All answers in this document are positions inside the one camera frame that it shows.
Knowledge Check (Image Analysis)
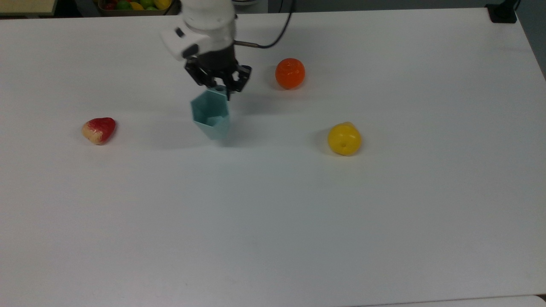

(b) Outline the yellow toy pear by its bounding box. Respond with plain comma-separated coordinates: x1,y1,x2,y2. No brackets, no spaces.
327,122,362,156

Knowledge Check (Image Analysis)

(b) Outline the wooden table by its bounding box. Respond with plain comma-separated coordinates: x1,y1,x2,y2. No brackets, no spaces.
0,0,58,17

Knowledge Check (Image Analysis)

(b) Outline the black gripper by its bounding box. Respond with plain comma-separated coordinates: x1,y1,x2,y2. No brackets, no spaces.
184,44,253,101

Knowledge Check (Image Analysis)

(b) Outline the orange toy fruit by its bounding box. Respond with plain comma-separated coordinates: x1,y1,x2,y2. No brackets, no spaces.
275,58,306,90

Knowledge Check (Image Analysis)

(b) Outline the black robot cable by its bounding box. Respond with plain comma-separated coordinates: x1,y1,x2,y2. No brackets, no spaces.
234,0,296,49

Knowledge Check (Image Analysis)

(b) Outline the black table clamp mount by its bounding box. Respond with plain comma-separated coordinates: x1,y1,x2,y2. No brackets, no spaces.
486,0,520,24

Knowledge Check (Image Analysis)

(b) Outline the tray of toy fruit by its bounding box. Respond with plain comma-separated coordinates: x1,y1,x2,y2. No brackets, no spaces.
96,0,175,17

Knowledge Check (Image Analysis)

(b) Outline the teal hexagonal mug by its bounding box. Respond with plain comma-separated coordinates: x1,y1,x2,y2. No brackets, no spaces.
190,84,231,141

